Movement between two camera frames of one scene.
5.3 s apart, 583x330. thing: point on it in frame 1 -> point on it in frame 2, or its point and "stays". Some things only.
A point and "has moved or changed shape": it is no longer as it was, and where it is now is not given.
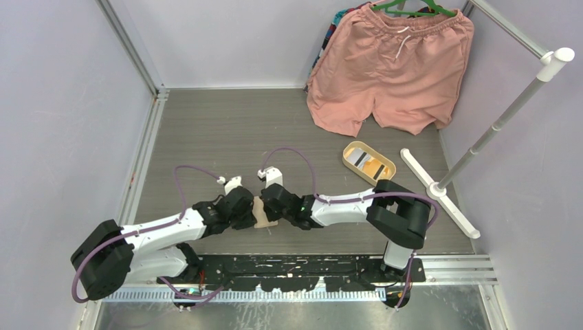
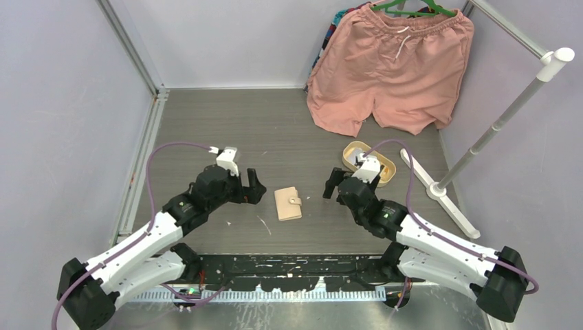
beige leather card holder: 260,215 has moved or changed shape
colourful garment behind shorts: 338,16 stays
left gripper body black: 241,222 -> 232,193
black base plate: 295,272 stays
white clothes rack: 436,192 stays
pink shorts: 408,70 stays
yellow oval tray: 367,163 stays
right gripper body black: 273,215 -> 374,184
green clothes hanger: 437,9 stays
